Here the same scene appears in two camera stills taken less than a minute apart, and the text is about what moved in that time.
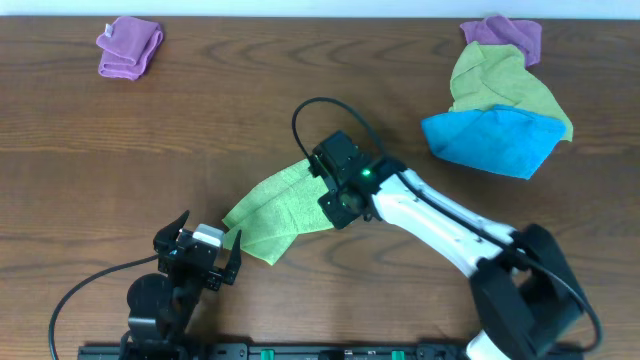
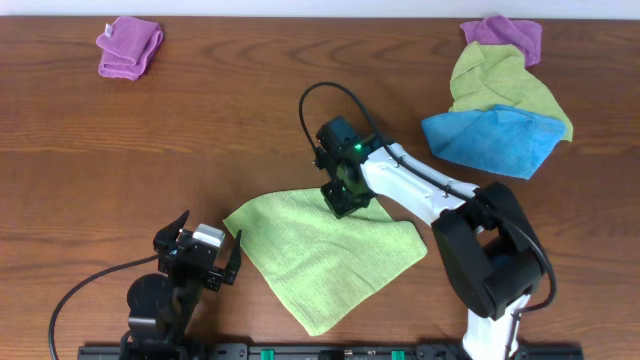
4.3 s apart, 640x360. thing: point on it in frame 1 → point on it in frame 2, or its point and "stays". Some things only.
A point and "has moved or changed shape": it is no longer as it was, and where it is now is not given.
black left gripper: x=168 y=242 stays
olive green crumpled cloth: x=498 y=75 stays
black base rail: x=318 y=351 stays
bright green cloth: x=276 y=211 has moved or changed shape
